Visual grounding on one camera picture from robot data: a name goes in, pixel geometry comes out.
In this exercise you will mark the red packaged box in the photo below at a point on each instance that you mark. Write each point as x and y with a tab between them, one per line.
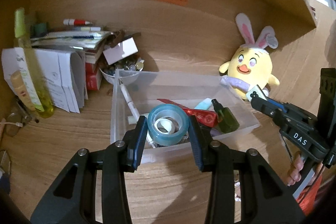
205	117

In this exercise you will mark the white tape roll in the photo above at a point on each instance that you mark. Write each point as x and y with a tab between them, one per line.
164	126

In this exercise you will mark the red white marker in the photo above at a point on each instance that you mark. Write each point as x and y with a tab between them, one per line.
76	22

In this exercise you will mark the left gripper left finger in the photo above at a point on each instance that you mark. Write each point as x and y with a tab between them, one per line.
71	196

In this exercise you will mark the yellow chick plush toy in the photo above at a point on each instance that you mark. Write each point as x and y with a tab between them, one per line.
251	64

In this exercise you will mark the white folded paper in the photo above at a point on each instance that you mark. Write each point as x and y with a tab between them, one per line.
64	75

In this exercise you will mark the dark green glass bottle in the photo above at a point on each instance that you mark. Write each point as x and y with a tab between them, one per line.
226	120

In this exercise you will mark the white pen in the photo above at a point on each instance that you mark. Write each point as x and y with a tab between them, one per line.
129	101

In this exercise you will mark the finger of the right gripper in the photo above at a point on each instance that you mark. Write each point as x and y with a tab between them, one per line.
277	104
263	106

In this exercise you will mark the small beige tube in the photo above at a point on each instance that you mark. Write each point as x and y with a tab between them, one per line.
21	90

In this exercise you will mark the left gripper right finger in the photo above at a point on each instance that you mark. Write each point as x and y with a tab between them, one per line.
264	197

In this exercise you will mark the bowl of small items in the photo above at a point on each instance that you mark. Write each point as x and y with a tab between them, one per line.
126	69

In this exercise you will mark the light blue packet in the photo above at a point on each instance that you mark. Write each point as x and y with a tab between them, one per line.
204	104

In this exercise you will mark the small white card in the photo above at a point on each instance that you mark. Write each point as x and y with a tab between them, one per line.
255	91

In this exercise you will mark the person right hand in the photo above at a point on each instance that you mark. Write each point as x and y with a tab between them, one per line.
296	166

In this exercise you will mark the blue tape roll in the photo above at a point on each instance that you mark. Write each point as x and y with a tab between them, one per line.
174	113

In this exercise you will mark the clear plastic storage bin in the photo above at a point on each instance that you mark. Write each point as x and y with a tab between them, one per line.
182	88

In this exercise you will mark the tall yellow spray bottle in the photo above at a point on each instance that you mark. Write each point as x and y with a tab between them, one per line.
30	69

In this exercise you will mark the stack of books papers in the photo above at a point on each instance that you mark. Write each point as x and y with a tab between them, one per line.
92	43

